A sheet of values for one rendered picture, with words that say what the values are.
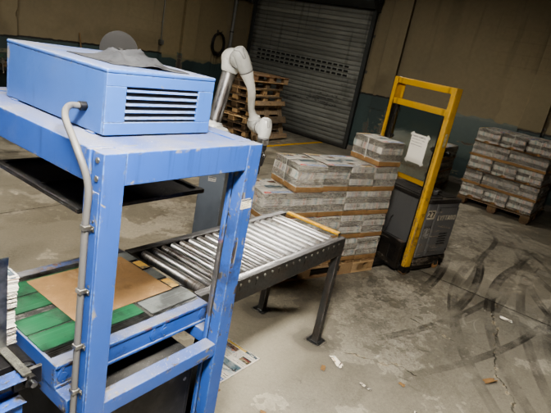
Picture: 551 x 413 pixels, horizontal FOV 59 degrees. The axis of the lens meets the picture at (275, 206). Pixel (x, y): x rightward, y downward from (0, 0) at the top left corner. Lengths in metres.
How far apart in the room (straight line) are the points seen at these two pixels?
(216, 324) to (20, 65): 1.21
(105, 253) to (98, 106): 0.44
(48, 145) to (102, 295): 0.47
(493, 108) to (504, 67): 0.76
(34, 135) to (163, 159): 0.40
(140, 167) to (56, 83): 0.46
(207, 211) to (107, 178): 2.33
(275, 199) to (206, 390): 1.94
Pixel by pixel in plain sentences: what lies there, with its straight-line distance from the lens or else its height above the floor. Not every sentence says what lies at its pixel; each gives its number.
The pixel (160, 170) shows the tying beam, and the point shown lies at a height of 1.49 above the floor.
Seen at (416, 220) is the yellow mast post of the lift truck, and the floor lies 0.59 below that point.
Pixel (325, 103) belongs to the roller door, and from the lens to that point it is 11.58.
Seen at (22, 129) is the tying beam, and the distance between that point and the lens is 1.71.
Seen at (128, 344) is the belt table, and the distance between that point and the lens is 1.96.
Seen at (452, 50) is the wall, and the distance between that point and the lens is 10.52.
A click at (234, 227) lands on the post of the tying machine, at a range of 1.85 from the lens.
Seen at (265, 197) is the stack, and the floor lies 0.80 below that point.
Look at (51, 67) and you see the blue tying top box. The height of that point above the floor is 1.70.
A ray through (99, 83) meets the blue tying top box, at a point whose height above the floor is 1.70.
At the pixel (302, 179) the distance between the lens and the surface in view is 3.89.
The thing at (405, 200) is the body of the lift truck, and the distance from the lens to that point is 5.11.
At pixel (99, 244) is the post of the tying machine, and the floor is 1.29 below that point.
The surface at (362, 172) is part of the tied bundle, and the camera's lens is 4.31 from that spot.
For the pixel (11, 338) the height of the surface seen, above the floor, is 0.82.
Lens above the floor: 1.89
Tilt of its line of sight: 18 degrees down
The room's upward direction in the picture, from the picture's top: 11 degrees clockwise
